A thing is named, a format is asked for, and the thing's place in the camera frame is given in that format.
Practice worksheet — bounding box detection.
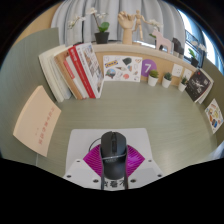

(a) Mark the grey-green desk partition panel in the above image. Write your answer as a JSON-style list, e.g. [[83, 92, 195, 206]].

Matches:
[[0, 27, 67, 158], [199, 58, 224, 148]]

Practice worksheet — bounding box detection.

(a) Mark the white wall socket plate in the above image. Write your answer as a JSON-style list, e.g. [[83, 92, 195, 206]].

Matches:
[[182, 67, 194, 81], [171, 63, 185, 79]]

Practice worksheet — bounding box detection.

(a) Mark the purple round number disc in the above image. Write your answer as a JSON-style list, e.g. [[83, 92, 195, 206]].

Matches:
[[140, 58, 158, 79]]

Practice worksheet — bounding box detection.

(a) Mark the beige booklet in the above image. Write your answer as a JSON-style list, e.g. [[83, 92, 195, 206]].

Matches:
[[12, 84, 63, 158]]

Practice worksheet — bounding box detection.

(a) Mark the brown kraft book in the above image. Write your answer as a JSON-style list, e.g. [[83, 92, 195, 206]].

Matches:
[[54, 49, 85, 101]]

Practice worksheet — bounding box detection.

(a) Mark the grey pleated curtain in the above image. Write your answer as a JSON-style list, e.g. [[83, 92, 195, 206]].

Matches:
[[51, 0, 186, 48]]

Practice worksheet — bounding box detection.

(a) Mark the white book with red lettering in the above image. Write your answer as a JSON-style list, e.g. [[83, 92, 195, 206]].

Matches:
[[63, 54, 91, 100]]

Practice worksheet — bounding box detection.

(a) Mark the dark-framed window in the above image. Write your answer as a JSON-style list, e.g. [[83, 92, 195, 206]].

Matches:
[[178, 9, 224, 75]]

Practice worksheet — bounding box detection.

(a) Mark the red-spined picture-cover book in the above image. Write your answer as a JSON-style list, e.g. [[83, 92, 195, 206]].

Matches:
[[68, 42, 105, 100]]

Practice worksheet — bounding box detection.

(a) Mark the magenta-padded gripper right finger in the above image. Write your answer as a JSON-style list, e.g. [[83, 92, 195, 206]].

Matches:
[[124, 143, 166, 191]]

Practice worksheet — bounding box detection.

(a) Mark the wooden hand model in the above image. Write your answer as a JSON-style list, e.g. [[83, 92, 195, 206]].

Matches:
[[117, 11, 136, 46]]

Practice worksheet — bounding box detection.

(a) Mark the light wooden desk shelf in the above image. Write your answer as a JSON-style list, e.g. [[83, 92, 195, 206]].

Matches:
[[90, 43, 208, 88]]

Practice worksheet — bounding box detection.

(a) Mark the black book with red edge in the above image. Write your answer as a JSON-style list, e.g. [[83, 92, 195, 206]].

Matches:
[[184, 67, 212, 103]]

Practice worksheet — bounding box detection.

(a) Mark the white sticker sheet with objects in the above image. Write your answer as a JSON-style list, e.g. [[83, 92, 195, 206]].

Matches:
[[102, 54, 144, 83]]

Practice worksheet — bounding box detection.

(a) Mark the pink wooden horse figure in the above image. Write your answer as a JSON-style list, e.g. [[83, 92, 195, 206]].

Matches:
[[149, 29, 173, 53]]

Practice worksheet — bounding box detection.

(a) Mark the dark wooden horse figure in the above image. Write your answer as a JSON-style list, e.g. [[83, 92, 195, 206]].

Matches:
[[171, 36, 185, 56]]

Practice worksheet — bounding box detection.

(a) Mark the wooden artist mannequin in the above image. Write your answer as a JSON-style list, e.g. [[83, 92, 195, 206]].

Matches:
[[132, 9, 148, 43]]

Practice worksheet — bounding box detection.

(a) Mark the white orchid in black pot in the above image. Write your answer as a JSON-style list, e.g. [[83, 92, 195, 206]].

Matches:
[[187, 42, 202, 68], [145, 18, 165, 38], [67, 7, 111, 45]]

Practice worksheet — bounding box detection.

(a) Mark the food sticker sheet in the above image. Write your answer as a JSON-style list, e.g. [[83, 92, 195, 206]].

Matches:
[[204, 97, 224, 135]]

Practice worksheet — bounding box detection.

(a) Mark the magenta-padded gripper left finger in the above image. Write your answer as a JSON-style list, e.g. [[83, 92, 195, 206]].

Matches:
[[62, 143, 106, 191]]

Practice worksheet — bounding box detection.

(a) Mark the black wired computer mouse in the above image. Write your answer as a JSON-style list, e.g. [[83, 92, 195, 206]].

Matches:
[[88, 130, 129, 190]]

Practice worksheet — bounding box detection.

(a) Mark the small succulent in white pot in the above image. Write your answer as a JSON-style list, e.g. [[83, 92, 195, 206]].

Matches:
[[177, 76, 190, 93], [147, 69, 160, 88], [161, 72, 174, 89]]

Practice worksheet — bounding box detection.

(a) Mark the white printed mouse pad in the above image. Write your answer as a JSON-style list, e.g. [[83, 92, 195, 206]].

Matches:
[[65, 127, 153, 191]]

